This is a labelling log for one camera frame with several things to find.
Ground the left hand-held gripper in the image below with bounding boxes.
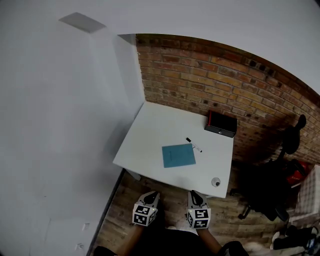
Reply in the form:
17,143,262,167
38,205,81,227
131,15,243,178
131,191,161,228

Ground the grey wall panel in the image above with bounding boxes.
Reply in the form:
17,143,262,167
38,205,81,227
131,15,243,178
58,11,107,35

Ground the red bag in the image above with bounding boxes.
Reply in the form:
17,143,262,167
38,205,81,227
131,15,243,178
286,159,310,185

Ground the person's left forearm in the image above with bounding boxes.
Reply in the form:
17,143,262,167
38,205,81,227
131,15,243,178
128,224,145,251

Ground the black office chair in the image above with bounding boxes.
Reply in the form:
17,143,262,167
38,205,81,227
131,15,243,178
229,114,307,222

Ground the blue notebook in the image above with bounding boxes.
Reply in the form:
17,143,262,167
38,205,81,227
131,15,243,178
161,143,197,169

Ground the black storage box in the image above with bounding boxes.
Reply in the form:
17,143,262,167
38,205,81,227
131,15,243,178
203,110,238,139

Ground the plaid cloth chair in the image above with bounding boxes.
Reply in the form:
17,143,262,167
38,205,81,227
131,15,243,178
294,164,320,216

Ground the person's black clothing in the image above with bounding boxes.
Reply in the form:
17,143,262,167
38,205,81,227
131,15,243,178
92,228,254,256

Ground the person's right forearm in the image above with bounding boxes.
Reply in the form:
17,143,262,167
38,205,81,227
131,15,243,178
196,227,223,254

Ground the white table top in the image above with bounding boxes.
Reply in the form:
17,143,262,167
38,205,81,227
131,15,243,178
112,101,235,199

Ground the black and white marker pen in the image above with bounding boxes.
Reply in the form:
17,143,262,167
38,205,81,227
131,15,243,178
185,137,203,154

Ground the black bag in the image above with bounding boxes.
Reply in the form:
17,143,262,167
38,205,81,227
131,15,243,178
271,224,320,251

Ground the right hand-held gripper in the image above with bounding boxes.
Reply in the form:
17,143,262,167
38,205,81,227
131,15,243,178
186,189,212,230

